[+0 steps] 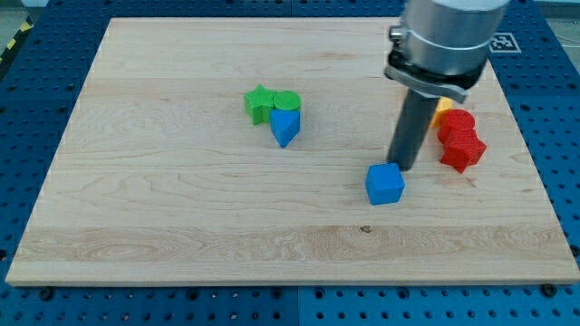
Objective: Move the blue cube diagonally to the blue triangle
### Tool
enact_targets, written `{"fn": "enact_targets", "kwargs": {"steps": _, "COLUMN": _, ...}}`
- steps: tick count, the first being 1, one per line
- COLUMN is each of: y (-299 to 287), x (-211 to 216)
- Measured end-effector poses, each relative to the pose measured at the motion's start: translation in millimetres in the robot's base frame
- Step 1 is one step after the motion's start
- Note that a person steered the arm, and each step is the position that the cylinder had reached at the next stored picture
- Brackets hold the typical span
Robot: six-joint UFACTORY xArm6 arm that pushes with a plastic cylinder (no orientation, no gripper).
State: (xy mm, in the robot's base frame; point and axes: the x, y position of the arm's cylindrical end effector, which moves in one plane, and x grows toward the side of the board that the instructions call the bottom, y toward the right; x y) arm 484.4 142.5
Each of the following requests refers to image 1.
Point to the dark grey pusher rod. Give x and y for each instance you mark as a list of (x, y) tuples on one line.
[(416, 113)]

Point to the blue cube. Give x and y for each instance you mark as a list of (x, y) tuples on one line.
[(384, 184)]

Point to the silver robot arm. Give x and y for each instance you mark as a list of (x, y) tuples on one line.
[(439, 49)]

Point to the blue triangle block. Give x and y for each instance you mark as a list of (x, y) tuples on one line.
[(285, 125)]

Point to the yellow block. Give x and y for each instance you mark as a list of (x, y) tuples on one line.
[(443, 107)]

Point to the red cylinder block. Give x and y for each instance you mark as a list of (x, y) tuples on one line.
[(455, 120)]

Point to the red star block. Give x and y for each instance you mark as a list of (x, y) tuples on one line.
[(462, 151)]

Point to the fiducial marker tag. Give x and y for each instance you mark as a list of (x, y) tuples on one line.
[(504, 43)]

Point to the green cylinder block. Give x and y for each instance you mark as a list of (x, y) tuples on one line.
[(287, 100)]

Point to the green star block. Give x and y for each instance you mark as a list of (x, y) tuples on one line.
[(258, 103)]

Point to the wooden board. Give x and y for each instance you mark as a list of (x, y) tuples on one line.
[(161, 179)]

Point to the yellow black hazard tape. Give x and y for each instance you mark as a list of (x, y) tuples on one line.
[(17, 41)]

